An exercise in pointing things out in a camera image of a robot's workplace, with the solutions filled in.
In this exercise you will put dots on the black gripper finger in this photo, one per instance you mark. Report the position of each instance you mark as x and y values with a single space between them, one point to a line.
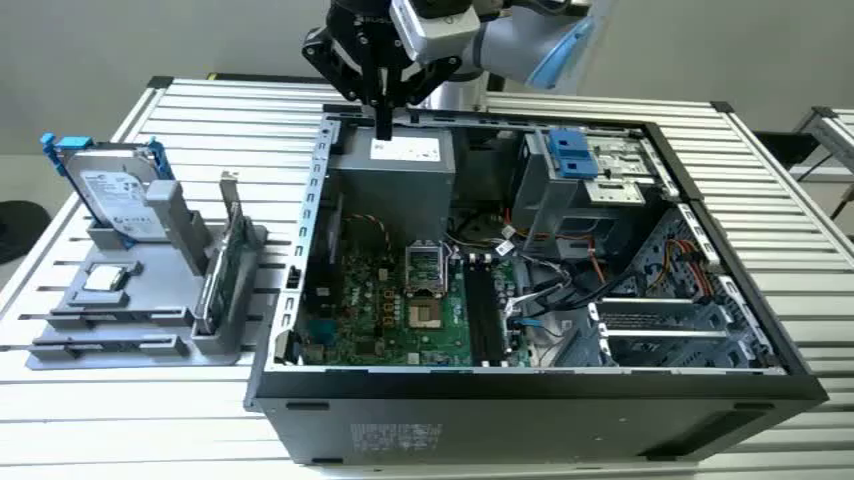
334 65
434 80

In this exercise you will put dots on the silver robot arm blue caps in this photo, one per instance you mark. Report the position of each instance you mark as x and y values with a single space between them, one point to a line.
507 40

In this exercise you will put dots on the grey power supply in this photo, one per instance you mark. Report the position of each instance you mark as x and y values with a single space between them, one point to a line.
394 200

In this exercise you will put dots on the green graphics card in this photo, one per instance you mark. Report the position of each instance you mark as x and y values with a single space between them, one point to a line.
230 260

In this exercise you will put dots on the hard disk in blue carrier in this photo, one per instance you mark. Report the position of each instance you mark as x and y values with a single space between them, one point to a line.
113 195

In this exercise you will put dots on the green motherboard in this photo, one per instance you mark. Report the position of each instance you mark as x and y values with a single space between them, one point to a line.
360 300

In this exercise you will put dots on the CPU socket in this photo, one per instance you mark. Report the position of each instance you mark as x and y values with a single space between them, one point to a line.
426 312

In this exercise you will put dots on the grey parts rack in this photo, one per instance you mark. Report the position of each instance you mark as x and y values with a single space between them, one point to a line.
153 290

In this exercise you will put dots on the silver CPU chip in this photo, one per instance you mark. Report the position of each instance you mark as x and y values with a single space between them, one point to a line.
103 277

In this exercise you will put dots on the grey metal disk bay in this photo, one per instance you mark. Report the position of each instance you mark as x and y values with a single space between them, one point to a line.
667 301

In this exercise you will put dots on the black round floor object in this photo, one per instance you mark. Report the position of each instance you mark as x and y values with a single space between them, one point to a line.
20 230

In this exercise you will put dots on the small slatted metal table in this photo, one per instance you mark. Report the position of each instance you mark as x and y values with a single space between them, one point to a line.
827 122

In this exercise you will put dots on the black PC case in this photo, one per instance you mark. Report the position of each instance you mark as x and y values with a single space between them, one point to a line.
467 415

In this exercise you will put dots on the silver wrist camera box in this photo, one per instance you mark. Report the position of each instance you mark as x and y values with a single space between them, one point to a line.
434 30

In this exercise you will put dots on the blue plastic drive bracket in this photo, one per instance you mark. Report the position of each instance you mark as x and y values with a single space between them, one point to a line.
570 150

